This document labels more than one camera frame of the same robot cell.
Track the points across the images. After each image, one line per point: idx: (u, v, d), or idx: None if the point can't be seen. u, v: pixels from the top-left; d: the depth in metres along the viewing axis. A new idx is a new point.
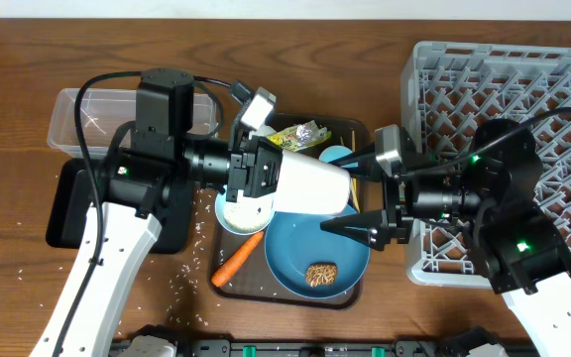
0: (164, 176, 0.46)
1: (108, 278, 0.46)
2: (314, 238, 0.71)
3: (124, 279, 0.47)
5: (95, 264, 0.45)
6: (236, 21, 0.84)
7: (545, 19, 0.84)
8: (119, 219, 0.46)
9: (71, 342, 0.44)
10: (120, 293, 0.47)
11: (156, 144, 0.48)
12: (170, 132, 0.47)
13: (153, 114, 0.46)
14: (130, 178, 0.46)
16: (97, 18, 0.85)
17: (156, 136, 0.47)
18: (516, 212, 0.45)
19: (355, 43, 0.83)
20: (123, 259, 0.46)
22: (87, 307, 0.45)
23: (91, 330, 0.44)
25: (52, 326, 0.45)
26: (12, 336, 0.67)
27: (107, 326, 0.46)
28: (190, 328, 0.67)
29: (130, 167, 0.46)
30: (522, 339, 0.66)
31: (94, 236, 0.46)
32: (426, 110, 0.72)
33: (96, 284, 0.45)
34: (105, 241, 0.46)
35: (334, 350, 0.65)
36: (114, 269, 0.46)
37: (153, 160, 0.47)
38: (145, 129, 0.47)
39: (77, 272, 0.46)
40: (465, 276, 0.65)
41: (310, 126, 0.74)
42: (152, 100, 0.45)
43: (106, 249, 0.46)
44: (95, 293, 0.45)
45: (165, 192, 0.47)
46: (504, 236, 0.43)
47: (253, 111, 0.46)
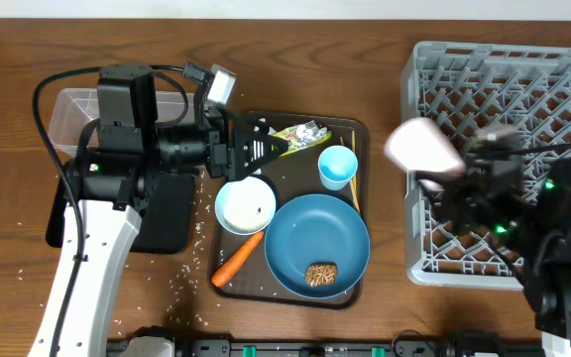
0: (135, 168, 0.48)
1: (94, 273, 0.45)
2: (310, 236, 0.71)
3: (111, 273, 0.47)
5: (80, 260, 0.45)
6: (236, 22, 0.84)
7: (545, 19, 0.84)
8: (100, 214, 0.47)
9: (67, 341, 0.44)
10: (109, 289, 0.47)
11: (124, 139, 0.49)
12: (136, 123, 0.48)
13: (116, 108, 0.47)
14: (102, 174, 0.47)
16: (97, 18, 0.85)
17: (122, 130, 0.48)
18: None
19: (355, 43, 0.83)
20: (107, 253, 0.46)
22: (76, 305, 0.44)
23: (84, 327, 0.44)
25: (46, 326, 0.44)
26: (12, 336, 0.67)
27: (100, 323, 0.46)
28: (190, 328, 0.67)
29: (101, 163, 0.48)
30: (523, 339, 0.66)
31: (76, 234, 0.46)
32: (426, 110, 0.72)
33: (83, 280, 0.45)
34: (87, 237, 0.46)
35: (334, 350, 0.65)
36: (99, 263, 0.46)
37: (123, 155, 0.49)
38: (110, 125, 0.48)
39: (63, 271, 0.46)
40: (465, 276, 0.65)
41: (310, 126, 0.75)
42: (114, 94, 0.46)
43: (89, 244, 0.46)
44: (83, 290, 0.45)
45: (139, 182, 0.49)
46: None
47: (218, 87, 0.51)
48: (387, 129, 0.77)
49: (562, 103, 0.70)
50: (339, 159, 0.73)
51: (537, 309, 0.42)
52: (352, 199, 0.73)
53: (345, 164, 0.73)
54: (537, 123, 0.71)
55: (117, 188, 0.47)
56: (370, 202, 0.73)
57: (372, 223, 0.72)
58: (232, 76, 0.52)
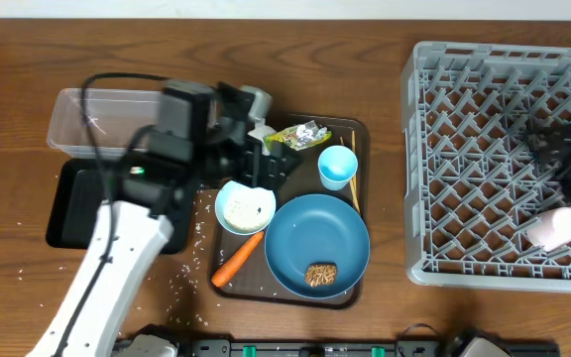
0: (176, 179, 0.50)
1: (117, 276, 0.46)
2: (314, 237, 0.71)
3: (135, 279, 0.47)
5: (106, 261, 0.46)
6: (236, 22, 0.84)
7: (544, 19, 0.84)
8: (134, 218, 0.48)
9: (76, 339, 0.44)
10: (127, 296, 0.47)
11: (173, 148, 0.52)
12: (187, 136, 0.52)
13: (174, 118, 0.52)
14: (146, 178, 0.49)
16: (97, 18, 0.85)
17: (172, 139, 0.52)
18: None
19: (355, 43, 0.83)
20: (133, 259, 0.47)
22: (92, 304, 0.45)
23: (96, 328, 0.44)
25: (58, 320, 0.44)
26: (12, 336, 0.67)
27: (112, 325, 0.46)
28: (190, 328, 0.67)
29: (145, 168, 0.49)
30: (523, 338, 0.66)
31: (107, 234, 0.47)
32: (426, 110, 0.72)
33: (105, 282, 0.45)
34: (116, 240, 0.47)
35: (334, 350, 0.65)
36: (123, 267, 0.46)
37: (169, 163, 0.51)
38: (165, 133, 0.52)
39: (87, 269, 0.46)
40: (465, 276, 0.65)
41: (310, 126, 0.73)
42: (174, 104, 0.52)
43: (117, 247, 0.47)
44: (104, 290, 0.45)
45: (177, 194, 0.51)
46: None
47: (259, 105, 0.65)
48: (387, 129, 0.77)
49: (562, 104, 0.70)
50: (340, 159, 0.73)
51: None
52: (353, 199, 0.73)
53: (345, 164, 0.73)
54: (537, 123, 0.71)
55: (156, 195, 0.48)
56: (370, 202, 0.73)
57: (372, 223, 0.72)
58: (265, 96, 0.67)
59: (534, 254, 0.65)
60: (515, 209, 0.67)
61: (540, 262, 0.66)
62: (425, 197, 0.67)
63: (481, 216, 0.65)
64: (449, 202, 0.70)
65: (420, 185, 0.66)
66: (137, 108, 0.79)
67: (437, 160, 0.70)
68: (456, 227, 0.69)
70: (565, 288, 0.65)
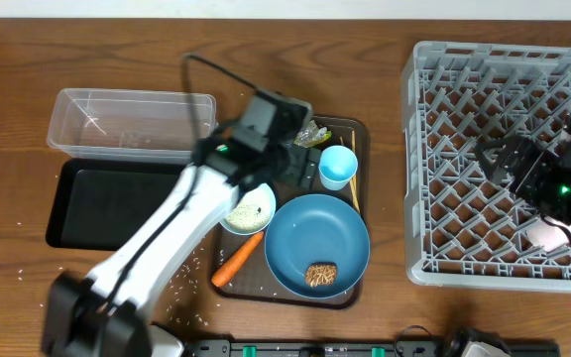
0: (250, 171, 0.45)
1: (186, 227, 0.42)
2: (315, 237, 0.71)
3: (197, 239, 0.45)
5: (181, 208, 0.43)
6: (235, 21, 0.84)
7: (544, 19, 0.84)
8: (208, 188, 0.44)
9: (136, 280, 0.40)
10: (180, 256, 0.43)
11: (252, 142, 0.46)
12: (269, 133, 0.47)
13: (259, 115, 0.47)
14: (226, 157, 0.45)
16: (97, 18, 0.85)
17: (251, 133, 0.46)
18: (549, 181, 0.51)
19: (355, 43, 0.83)
20: (199, 216, 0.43)
22: (160, 250, 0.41)
23: (149, 275, 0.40)
25: (128, 243, 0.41)
26: (12, 337, 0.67)
27: (160, 284, 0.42)
28: (191, 328, 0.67)
29: (229, 149, 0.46)
30: (523, 338, 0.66)
31: (185, 187, 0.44)
32: (426, 110, 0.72)
33: (173, 228, 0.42)
34: (193, 195, 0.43)
35: (334, 350, 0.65)
36: (196, 219, 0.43)
37: (248, 155, 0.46)
38: (248, 126, 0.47)
39: (161, 213, 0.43)
40: (465, 276, 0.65)
41: (310, 126, 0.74)
42: (263, 105, 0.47)
43: (194, 201, 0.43)
44: (165, 237, 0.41)
45: (247, 179, 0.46)
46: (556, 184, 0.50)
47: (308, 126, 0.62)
48: (387, 129, 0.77)
49: (562, 103, 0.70)
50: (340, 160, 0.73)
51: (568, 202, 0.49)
52: (353, 200, 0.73)
53: (345, 163, 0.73)
54: (537, 123, 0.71)
55: (232, 174, 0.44)
56: (370, 202, 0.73)
57: (372, 223, 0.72)
58: None
59: (534, 254, 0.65)
60: (515, 209, 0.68)
61: (540, 262, 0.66)
62: (425, 197, 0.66)
63: (481, 216, 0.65)
64: (449, 202, 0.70)
65: (420, 185, 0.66)
66: (138, 108, 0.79)
67: (437, 160, 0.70)
68: (456, 227, 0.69)
70: (565, 288, 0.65)
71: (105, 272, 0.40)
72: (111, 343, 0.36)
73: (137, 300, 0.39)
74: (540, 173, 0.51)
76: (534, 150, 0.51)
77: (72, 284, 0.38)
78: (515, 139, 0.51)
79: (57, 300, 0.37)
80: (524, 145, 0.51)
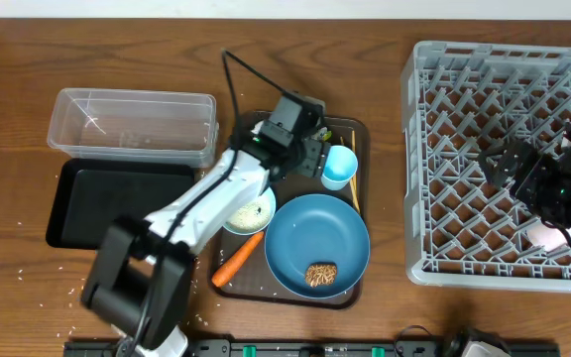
0: (278, 161, 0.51)
1: (230, 193, 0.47)
2: (316, 237, 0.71)
3: (230, 213, 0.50)
5: (225, 178, 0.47)
6: (236, 21, 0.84)
7: (544, 18, 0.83)
8: (246, 165, 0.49)
9: (190, 224, 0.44)
10: (219, 219, 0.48)
11: (277, 137, 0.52)
12: (295, 130, 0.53)
13: (285, 114, 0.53)
14: (260, 147, 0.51)
16: (97, 18, 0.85)
17: (280, 129, 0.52)
18: (547, 184, 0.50)
19: (354, 43, 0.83)
20: (241, 186, 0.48)
22: (209, 208, 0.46)
23: (197, 228, 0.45)
25: (184, 198, 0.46)
26: (13, 336, 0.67)
27: (203, 239, 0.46)
28: (191, 328, 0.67)
29: (260, 141, 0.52)
30: (523, 339, 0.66)
31: (229, 162, 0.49)
32: (426, 110, 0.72)
33: (218, 192, 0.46)
34: (235, 169, 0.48)
35: (334, 350, 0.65)
36: (238, 188, 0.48)
37: (273, 148, 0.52)
38: (275, 123, 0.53)
39: (209, 179, 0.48)
40: (465, 276, 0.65)
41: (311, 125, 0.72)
42: (290, 104, 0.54)
43: (237, 176, 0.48)
44: (210, 198, 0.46)
45: (275, 172, 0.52)
46: (553, 188, 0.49)
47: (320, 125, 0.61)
48: (387, 129, 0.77)
49: (562, 103, 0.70)
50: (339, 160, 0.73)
51: (561, 205, 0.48)
52: (352, 199, 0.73)
53: (345, 163, 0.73)
54: (537, 123, 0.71)
55: (264, 161, 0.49)
56: (370, 202, 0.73)
57: (372, 223, 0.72)
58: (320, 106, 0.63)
59: (534, 254, 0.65)
60: (515, 209, 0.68)
61: (540, 262, 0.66)
62: (425, 197, 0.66)
63: (481, 216, 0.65)
64: (449, 202, 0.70)
65: (420, 185, 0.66)
66: (138, 108, 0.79)
67: (437, 160, 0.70)
68: (456, 227, 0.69)
70: (565, 288, 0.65)
71: (159, 217, 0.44)
72: (162, 282, 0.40)
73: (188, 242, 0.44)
74: (540, 178, 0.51)
76: (532, 156, 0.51)
77: (127, 225, 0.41)
78: (517, 144, 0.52)
79: (115, 240, 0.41)
80: (523, 151, 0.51)
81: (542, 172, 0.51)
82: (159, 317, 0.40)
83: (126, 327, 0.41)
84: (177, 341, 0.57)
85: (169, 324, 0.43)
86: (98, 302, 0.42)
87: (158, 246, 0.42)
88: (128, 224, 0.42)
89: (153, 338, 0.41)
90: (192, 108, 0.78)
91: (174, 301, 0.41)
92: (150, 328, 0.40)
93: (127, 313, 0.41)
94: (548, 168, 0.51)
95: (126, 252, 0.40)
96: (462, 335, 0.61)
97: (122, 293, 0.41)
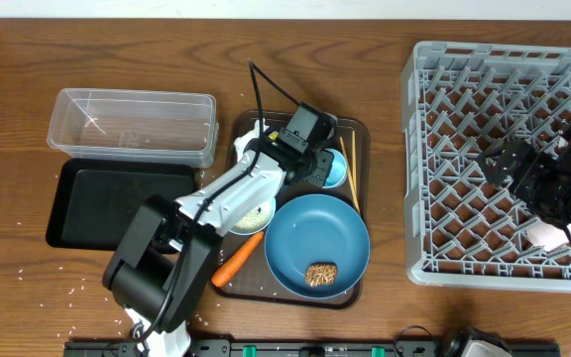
0: (293, 164, 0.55)
1: (253, 187, 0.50)
2: (316, 237, 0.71)
3: (248, 208, 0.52)
5: (247, 173, 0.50)
6: (236, 21, 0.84)
7: (544, 19, 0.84)
8: (266, 162, 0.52)
9: (216, 208, 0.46)
10: (241, 211, 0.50)
11: (293, 144, 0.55)
12: (310, 139, 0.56)
13: (301, 124, 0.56)
14: (279, 150, 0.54)
16: (97, 18, 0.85)
17: (296, 137, 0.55)
18: (545, 182, 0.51)
19: (355, 43, 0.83)
20: (261, 181, 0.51)
22: (233, 197, 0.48)
23: (223, 213, 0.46)
25: (209, 187, 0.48)
26: (13, 336, 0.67)
27: (225, 226, 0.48)
28: (191, 328, 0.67)
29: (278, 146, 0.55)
30: (523, 338, 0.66)
31: (250, 160, 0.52)
32: (426, 110, 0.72)
33: (242, 184, 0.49)
34: (257, 166, 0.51)
35: (334, 350, 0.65)
36: (258, 183, 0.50)
37: (288, 153, 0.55)
38: (289, 131, 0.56)
39: (232, 174, 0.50)
40: (465, 276, 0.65)
41: None
42: (307, 115, 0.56)
43: (259, 171, 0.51)
44: (234, 188, 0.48)
45: (289, 175, 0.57)
46: (550, 184, 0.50)
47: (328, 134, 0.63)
48: (387, 128, 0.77)
49: (562, 103, 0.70)
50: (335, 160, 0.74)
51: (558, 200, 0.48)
52: (352, 199, 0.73)
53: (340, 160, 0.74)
54: (537, 123, 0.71)
55: (282, 165, 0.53)
56: (370, 203, 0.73)
57: (372, 223, 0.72)
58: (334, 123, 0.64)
59: (534, 254, 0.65)
60: (515, 209, 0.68)
61: (540, 262, 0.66)
62: (425, 197, 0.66)
63: (481, 216, 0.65)
64: (449, 202, 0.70)
65: (420, 185, 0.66)
66: (138, 108, 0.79)
67: (437, 160, 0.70)
68: (456, 227, 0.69)
70: (564, 288, 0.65)
71: (186, 201, 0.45)
72: (188, 260, 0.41)
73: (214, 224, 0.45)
74: (537, 176, 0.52)
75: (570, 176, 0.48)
76: (530, 156, 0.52)
77: (156, 205, 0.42)
78: (514, 147, 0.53)
79: (145, 218, 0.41)
80: (522, 150, 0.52)
81: (541, 170, 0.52)
82: (181, 297, 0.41)
83: (145, 307, 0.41)
84: (180, 336, 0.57)
85: (185, 307, 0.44)
86: (118, 282, 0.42)
87: (184, 227, 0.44)
88: (158, 204, 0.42)
89: (171, 319, 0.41)
90: (192, 108, 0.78)
91: (197, 281, 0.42)
92: (171, 307, 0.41)
93: (149, 293, 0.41)
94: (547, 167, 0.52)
95: (155, 231, 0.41)
96: (461, 334, 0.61)
97: (144, 272, 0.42)
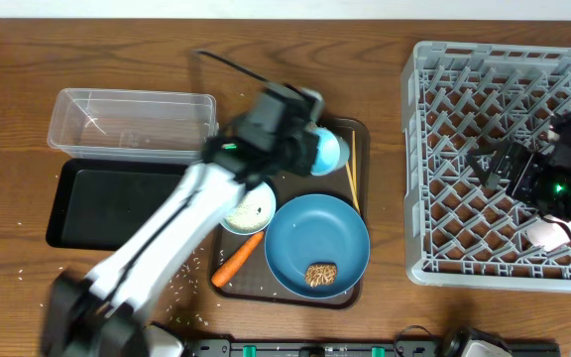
0: (256, 166, 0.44)
1: (188, 224, 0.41)
2: (315, 237, 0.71)
3: (199, 237, 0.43)
5: (183, 207, 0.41)
6: (236, 22, 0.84)
7: (544, 19, 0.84)
8: (208, 184, 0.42)
9: (140, 272, 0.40)
10: (182, 249, 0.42)
11: (255, 138, 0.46)
12: (276, 129, 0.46)
13: (264, 111, 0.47)
14: (235, 153, 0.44)
16: (97, 18, 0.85)
17: (258, 128, 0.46)
18: (542, 180, 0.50)
19: (354, 43, 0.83)
20: (201, 213, 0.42)
22: (163, 247, 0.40)
23: (154, 270, 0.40)
25: (132, 244, 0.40)
26: (13, 336, 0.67)
27: (165, 276, 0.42)
28: (191, 328, 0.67)
29: (234, 146, 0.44)
30: (523, 339, 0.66)
31: (188, 184, 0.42)
32: (426, 110, 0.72)
33: (174, 227, 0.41)
34: (198, 191, 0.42)
35: (334, 350, 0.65)
36: (195, 219, 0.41)
37: (250, 150, 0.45)
38: (250, 122, 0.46)
39: (165, 210, 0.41)
40: (465, 276, 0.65)
41: None
42: (270, 101, 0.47)
43: (198, 199, 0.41)
44: (165, 236, 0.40)
45: (253, 179, 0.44)
46: (547, 183, 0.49)
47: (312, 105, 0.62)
48: (387, 128, 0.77)
49: (562, 103, 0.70)
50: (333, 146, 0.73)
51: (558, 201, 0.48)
52: (352, 199, 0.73)
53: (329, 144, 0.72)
54: (537, 123, 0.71)
55: (238, 173, 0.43)
56: (370, 203, 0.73)
57: (372, 223, 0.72)
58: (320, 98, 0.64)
59: (534, 254, 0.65)
60: (515, 209, 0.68)
61: (540, 262, 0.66)
62: (425, 197, 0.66)
63: (481, 216, 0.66)
64: (449, 202, 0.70)
65: (420, 185, 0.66)
66: (137, 108, 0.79)
67: (437, 160, 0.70)
68: (456, 227, 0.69)
70: (565, 288, 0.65)
71: (103, 272, 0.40)
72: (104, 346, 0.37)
73: (135, 302, 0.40)
74: (533, 174, 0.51)
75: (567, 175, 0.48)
76: (524, 155, 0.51)
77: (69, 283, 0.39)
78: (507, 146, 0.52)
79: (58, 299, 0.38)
80: (513, 150, 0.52)
81: (535, 168, 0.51)
82: None
83: None
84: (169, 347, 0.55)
85: None
86: None
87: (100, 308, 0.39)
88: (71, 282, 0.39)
89: None
90: (192, 108, 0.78)
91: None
92: None
93: None
94: (542, 163, 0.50)
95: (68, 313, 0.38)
96: (461, 334, 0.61)
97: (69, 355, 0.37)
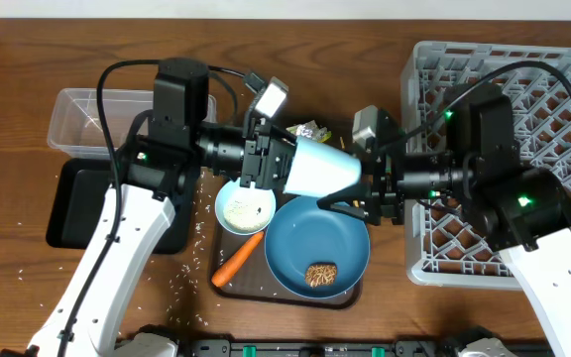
0: (180, 164, 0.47)
1: (122, 255, 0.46)
2: (314, 237, 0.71)
3: (148, 253, 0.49)
5: (113, 240, 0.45)
6: (235, 21, 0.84)
7: (544, 19, 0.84)
8: (138, 201, 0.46)
9: (85, 314, 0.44)
10: (133, 273, 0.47)
11: (171, 136, 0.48)
12: (185, 121, 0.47)
13: (170, 105, 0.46)
14: (149, 162, 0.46)
16: (97, 18, 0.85)
17: (172, 126, 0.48)
18: (417, 190, 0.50)
19: (355, 43, 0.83)
20: (141, 237, 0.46)
22: (103, 282, 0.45)
23: (103, 305, 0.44)
25: (66, 298, 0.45)
26: (12, 337, 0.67)
27: (118, 305, 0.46)
28: (190, 328, 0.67)
29: (149, 153, 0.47)
30: (523, 339, 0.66)
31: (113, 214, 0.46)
32: (426, 110, 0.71)
33: (113, 260, 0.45)
34: (123, 219, 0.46)
35: (334, 350, 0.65)
36: (131, 246, 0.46)
37: (170, 150, 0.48)
38: (161, 119, 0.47)
39: (95, 247, 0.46)
40: (465, 276, 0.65)
41: (310, 126, 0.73)
42: (169, 92, 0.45)
43: (124, 226, 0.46)
44: (108, 270, 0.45)
45: (180, 179, 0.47)
46: (422, 191, 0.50)
47: (268, 100, 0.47)
48: None
49: (562, 103, 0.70)
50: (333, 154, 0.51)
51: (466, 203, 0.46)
52: None
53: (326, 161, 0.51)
54: (537, 123, 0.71)
55: (160, 180, 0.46)
56: None
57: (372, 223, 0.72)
58: (285, 90, 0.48)
59: None
60: None
61: None
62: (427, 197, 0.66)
63: None
64: None
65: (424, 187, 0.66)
66: (137, 108, 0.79)
67: None
68: (455, 227, 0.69)
70: None
71: (45, 341, 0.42)
72: None
73: None
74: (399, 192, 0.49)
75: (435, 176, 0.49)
76: (390, 197, 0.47)
77: None
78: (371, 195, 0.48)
79: None
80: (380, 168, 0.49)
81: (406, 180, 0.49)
82: None
83: None
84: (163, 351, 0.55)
85: None
86: None
87: None
88: None
89: None
90: None
91: None
92: None
93: None
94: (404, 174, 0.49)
95: None
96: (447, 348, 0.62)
97: None
